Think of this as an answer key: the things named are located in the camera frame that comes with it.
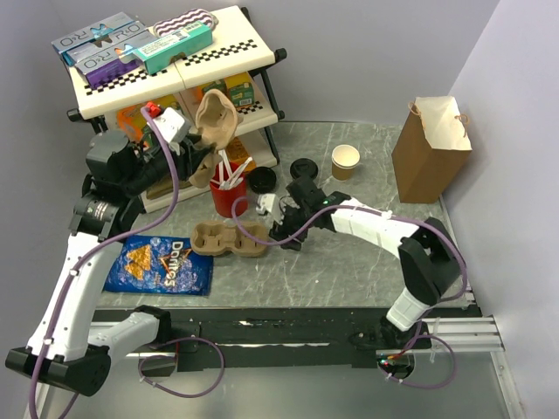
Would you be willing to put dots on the red ribbed plastic cup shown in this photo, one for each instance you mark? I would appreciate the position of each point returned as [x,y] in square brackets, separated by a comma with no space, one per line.
[224,199]

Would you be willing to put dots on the purple RO foil box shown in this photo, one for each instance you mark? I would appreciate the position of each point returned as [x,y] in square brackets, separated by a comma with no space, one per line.
[108,65]

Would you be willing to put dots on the black plastic cup lid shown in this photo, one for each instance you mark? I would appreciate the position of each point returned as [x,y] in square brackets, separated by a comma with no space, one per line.
[304,168]

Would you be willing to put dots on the brown pulp cup carrier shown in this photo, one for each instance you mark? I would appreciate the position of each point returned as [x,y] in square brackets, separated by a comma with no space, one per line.
[216,121]

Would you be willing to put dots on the brown paper cups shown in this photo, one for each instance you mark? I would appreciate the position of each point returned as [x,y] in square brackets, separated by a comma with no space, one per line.
[345,158]

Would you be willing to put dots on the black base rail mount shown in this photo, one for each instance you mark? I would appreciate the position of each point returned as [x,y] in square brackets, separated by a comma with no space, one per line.
[278,337]

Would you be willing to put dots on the brown snack bag lower shelf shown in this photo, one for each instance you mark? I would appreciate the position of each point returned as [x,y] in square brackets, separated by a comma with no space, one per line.
[162,191]

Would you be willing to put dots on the brown paper takeout bag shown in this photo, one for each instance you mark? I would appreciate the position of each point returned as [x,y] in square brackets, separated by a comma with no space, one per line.
[431,149]

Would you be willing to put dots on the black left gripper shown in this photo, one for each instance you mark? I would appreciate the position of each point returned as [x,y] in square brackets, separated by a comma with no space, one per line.
[187,156]

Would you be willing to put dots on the cream checkered shelf rack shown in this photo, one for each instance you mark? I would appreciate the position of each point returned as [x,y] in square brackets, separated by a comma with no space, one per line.
[237,48]

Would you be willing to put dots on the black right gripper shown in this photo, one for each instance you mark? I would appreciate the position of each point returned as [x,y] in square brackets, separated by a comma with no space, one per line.
[281,231]

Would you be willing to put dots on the black coffee cup lids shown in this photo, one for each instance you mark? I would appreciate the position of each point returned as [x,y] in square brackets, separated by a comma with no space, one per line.
[262,180]

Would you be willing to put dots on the blue Doritos chip bag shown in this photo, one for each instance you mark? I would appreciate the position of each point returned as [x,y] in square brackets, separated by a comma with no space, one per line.
[160,265]

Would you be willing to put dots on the green orange snack box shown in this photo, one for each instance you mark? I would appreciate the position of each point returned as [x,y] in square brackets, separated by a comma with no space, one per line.
[131,121]

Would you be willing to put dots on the purple wavy pouch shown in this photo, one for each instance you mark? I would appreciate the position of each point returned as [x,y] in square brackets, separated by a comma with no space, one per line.
[167,26]

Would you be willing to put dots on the silver RO foil box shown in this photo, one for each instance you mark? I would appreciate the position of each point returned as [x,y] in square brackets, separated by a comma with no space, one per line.
[95,38]

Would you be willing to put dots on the teal foil box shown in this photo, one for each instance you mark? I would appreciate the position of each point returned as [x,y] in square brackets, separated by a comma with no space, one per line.
[181,43]

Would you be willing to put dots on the single brown pulp carrier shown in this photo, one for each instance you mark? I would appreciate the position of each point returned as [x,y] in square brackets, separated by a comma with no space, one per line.
[215,238]

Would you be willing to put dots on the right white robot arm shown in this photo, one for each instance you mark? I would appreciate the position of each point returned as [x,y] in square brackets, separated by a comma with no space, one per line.
[429,259]

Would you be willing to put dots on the white wrapped straw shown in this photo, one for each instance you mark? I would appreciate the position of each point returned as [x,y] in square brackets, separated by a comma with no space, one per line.
[237,173]
[224,170]

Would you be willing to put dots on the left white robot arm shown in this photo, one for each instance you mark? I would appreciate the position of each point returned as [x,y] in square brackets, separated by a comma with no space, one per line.
[63,352]

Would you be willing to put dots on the brown paper coffee cup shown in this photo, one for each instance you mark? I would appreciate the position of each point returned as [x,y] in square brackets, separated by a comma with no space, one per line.
[301,174]

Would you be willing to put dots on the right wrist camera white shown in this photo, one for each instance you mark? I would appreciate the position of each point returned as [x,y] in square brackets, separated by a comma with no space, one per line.
[268,204]

